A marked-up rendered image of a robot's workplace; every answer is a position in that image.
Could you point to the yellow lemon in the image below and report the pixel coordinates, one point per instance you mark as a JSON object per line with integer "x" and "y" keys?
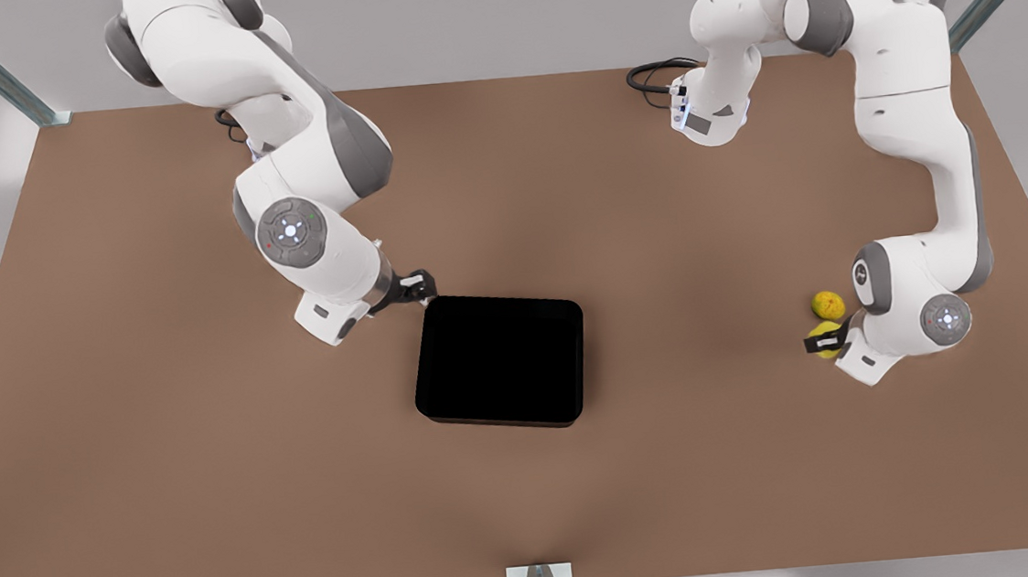
{"x": 824, "y": 330}
{"x": 828, "y": 305}

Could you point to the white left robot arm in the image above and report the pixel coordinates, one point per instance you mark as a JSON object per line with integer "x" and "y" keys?
{"x": 908, "y": 111}

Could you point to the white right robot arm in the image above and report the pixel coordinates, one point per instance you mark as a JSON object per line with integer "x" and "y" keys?
{"x": 301, "y": 149}

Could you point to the black square tray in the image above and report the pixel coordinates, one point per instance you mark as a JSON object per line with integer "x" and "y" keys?
{"x": 501, "y": 360}

